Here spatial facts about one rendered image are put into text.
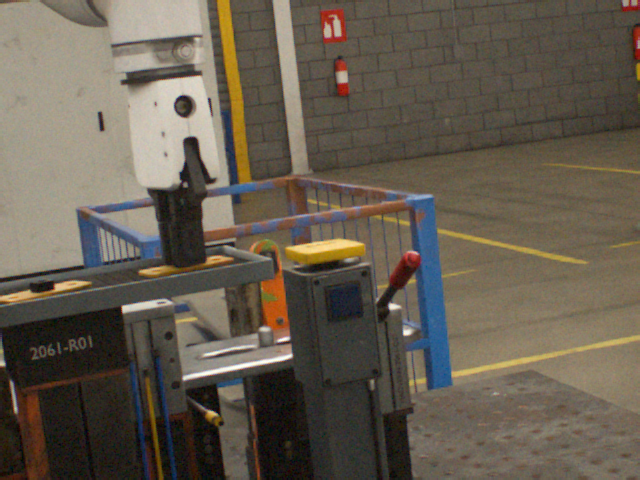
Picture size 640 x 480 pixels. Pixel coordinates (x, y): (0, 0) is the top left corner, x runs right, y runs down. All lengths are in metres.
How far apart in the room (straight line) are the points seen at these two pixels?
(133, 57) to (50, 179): 8.20
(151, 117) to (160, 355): 0.28
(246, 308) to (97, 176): 7.69
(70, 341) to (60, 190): 8.23
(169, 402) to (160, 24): 0.41
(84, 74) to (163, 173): 8.22
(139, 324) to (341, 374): 0.22
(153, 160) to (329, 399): 0.28
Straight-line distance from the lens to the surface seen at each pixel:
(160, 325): 1.33
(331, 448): 1.25
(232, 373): 1.49
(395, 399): 1.45
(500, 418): 2.25
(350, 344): 1.23
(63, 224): 9.39
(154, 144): 1.17
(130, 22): 1.16
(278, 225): 3.36
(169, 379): 1.34
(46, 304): 1.11
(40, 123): 9.34
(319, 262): 1.22
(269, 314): 1.72
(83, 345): 1.15
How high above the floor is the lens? 1.33
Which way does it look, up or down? 8 degrees down
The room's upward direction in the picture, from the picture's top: 7 degrees counter-clockwise
